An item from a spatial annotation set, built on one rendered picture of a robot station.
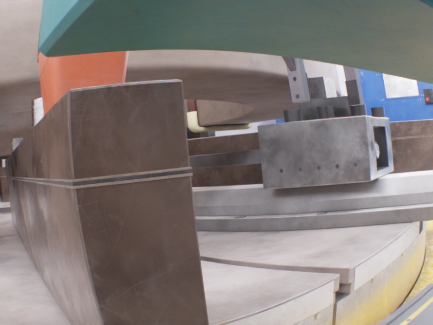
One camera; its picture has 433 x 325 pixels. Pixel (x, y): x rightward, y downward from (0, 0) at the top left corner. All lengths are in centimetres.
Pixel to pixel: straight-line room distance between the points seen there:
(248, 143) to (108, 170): 230
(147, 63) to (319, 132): 60
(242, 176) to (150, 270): 229
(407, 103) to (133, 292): 536
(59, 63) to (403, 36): 49
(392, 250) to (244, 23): 113
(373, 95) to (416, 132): 319
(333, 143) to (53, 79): 110
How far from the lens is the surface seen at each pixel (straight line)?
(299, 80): 63
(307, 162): 161
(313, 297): 97
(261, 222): 176
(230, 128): 476
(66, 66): 64
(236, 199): 189
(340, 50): 30
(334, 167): 157
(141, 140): 52
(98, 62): 65
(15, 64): 124
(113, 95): 51
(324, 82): 171
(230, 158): 194
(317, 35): 26
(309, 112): 173
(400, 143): 275
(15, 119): 579
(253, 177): 278
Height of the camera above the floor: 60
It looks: 1 degrees down
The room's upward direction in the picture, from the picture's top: 6 degrees counter-clockwise
